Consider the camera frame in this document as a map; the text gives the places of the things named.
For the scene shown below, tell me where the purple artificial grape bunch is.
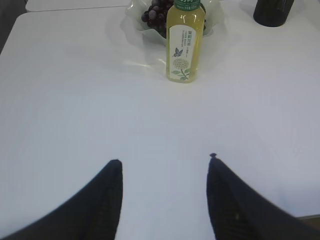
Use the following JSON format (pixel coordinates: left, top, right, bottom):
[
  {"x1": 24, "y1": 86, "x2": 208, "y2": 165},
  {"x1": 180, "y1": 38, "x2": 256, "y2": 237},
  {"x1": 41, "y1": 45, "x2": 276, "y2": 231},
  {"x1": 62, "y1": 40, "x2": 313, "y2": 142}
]
[{"x1": 141, "y1": 0, "x2": 174, "y2": 39}]

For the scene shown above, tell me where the light green wavy plate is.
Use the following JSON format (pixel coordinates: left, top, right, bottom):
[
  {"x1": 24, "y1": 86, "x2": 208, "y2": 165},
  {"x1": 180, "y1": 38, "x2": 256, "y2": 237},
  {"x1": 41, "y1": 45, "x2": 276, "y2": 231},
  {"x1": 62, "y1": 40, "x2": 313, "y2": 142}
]
[{"x1": 125, "y1": 0, "x2": 225, "y2": 45}]

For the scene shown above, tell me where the black mesh pen holder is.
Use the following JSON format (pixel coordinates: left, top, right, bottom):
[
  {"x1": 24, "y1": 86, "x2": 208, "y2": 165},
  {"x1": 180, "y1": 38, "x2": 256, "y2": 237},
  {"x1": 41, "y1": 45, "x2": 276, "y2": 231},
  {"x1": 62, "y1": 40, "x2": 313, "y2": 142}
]
[{"x1": 253, "y1": 0, "x2": 294, "y2": 27}]

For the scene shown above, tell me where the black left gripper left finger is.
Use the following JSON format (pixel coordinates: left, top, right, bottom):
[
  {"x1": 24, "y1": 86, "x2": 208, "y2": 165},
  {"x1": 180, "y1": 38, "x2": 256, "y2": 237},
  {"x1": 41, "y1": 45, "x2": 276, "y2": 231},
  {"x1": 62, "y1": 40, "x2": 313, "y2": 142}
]
[{"x1": 5, "y1": 159, "x2": 123, "y2": 240}]

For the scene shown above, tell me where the green tea plastic bottle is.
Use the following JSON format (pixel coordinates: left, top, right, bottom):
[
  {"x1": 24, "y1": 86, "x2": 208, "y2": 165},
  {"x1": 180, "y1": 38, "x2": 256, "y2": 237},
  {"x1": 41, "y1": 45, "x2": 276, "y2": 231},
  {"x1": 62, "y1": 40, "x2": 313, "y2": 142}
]
[{"x1": 166, "y1": 0, "x2": 206, "y2": 83}]

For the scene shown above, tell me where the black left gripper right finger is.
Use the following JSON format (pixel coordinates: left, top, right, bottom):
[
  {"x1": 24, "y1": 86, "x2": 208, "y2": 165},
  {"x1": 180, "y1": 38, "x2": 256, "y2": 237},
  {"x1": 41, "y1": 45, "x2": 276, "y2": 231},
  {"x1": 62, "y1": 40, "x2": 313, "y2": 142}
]
[{"x1": 206, "y1": 153, "x2": 320, "y2": 240}]

